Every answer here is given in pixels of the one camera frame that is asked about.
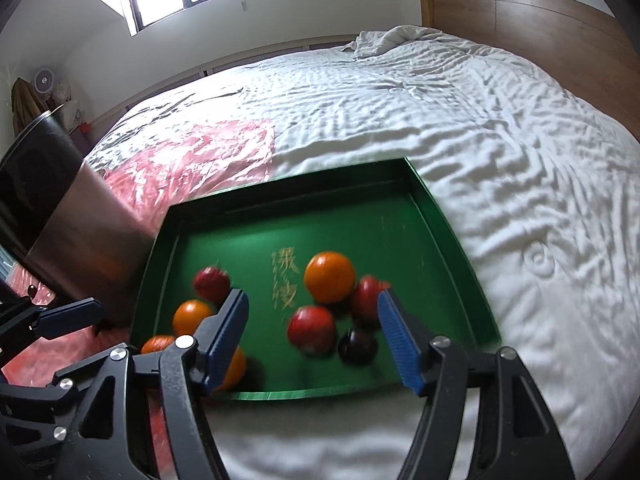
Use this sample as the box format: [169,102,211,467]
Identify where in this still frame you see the white crumpled blanket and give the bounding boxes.
[340,25,453,59]

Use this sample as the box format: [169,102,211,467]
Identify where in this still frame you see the brown hanging clothes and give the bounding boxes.
[11,77,48,136]

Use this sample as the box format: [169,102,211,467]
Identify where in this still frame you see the red apple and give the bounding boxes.
[286,306,337,356]
[192,266,232,305]
[350,275,393,328]

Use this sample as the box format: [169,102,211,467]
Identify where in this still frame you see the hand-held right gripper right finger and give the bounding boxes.
[377,287,576,480]

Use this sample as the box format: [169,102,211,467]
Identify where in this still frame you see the white bag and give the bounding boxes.
[52,80,81,126]

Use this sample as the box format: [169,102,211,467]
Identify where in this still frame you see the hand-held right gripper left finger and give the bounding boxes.
[75,288,249,480]

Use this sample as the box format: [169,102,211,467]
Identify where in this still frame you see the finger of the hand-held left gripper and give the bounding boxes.
[0,355,111,461]
[0,285,107,361]

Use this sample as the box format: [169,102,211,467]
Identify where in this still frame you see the white fan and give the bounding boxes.
[31,67,57,95]

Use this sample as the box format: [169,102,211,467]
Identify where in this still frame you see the stainless steel pot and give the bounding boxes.
[0,105,162,328]

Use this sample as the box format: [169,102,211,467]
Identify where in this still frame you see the green tray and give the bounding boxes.
[129,157,502,402]

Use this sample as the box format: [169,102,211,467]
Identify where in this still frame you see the wooden headboard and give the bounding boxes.
[419,0,640,141]

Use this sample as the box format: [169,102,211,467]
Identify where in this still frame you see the pink plastic sheet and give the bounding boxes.
[0,119,277,461]

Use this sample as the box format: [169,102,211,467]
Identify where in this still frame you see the dark purple plum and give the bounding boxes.
[337,328,379,366]

